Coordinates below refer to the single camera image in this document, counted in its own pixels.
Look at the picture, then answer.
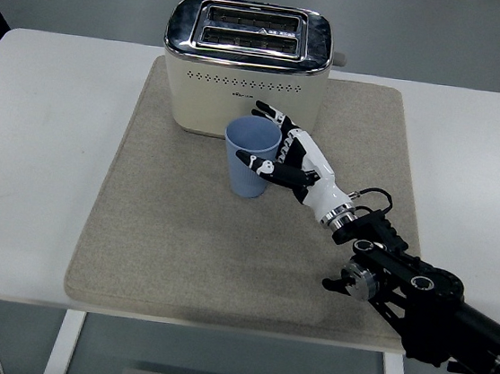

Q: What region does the cream and chrome toaster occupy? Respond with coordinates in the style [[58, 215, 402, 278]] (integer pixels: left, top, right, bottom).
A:
[[153, 0, 355, 153]]

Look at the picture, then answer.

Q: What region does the blue plastic cup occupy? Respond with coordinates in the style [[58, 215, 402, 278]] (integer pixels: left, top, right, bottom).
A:
[[217, 112, 285, 204]]

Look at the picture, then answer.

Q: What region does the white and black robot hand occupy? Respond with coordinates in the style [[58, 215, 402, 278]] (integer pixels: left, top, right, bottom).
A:
[[228, 99, 367, 230]]

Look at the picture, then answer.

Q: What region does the beige fabric mat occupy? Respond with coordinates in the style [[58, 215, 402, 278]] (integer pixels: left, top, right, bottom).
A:
[[59, 48, 443, 352]]

